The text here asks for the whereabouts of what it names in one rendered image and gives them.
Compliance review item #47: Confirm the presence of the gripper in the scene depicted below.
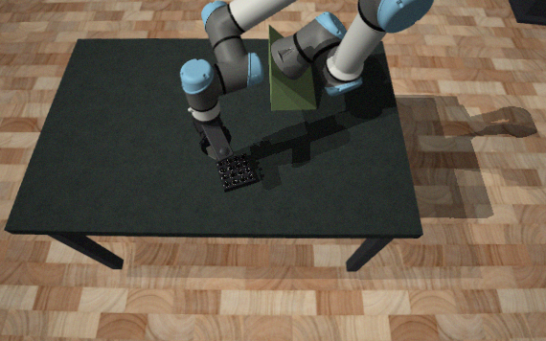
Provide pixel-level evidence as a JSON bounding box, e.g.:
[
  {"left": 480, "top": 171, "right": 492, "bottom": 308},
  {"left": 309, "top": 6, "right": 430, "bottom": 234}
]
[{"left": 192, "top": 112, "right": 232, "bottom": 159}]

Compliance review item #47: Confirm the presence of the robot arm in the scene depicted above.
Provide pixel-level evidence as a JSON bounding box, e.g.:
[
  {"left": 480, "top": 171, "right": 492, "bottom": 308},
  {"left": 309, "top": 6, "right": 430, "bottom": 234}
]
[{"left": 180, "top": 0, "right": 434, "bottom": 162}]

